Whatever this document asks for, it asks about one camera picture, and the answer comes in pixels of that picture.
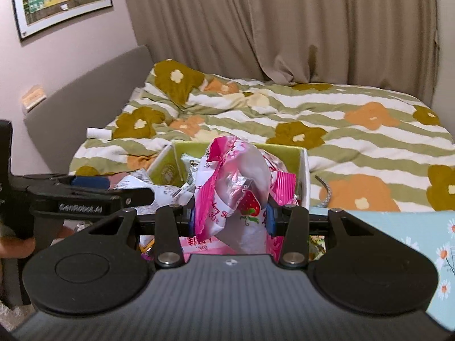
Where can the pink striped snack bag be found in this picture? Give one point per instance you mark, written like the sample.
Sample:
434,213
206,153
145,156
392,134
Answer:
214,246

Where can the green cardboard box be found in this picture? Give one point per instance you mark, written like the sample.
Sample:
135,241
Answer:
168,169

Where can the pink strawberry snack bag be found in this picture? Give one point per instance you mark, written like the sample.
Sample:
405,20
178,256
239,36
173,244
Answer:
234,181

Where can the white paper roll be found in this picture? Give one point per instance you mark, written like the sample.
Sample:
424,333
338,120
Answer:
99,133

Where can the floral striped duvet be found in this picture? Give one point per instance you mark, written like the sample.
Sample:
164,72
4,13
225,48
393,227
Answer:
369,149

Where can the person's left hand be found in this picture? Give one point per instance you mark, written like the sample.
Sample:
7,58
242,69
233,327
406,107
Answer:
13,247

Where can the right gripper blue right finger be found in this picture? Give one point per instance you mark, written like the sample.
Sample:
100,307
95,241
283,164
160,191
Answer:
271,216

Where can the light blue daisy tablecloth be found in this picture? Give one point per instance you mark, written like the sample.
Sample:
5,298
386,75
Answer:
368,285

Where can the grey upholstered headboard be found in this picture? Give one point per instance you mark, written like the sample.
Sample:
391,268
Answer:
57,127

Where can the white grey snack bag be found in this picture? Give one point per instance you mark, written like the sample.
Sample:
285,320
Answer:
163,195

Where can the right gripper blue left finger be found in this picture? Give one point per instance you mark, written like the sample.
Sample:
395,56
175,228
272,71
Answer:
190,221

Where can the small wall label card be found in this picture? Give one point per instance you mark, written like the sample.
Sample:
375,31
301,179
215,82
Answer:
32,98

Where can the beige curtain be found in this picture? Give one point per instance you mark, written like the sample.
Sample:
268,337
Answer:
390,44

